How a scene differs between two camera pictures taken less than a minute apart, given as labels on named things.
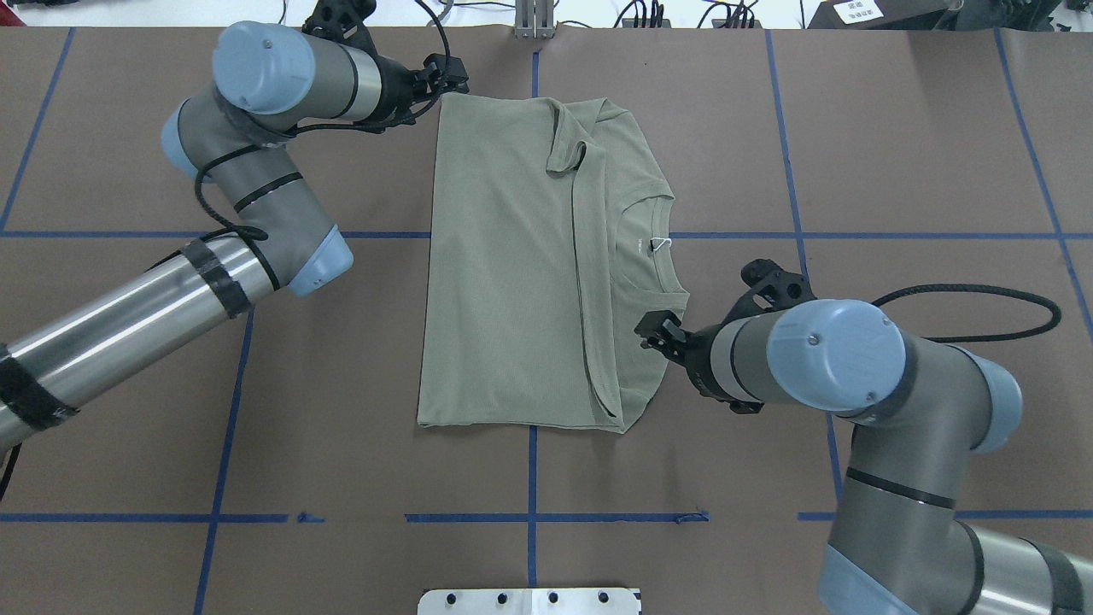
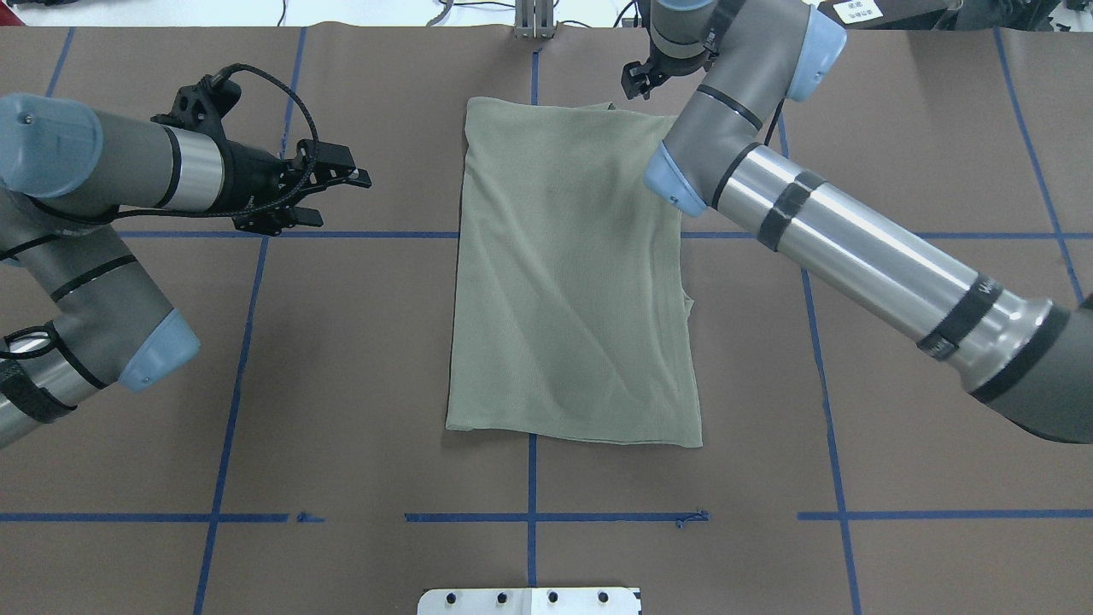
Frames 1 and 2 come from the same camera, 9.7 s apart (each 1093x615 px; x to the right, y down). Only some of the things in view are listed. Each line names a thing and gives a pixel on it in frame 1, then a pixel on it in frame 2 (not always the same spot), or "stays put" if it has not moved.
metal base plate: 529,601 stays put
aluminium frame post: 534,19 stays put
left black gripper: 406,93 to 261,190
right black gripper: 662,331 to 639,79
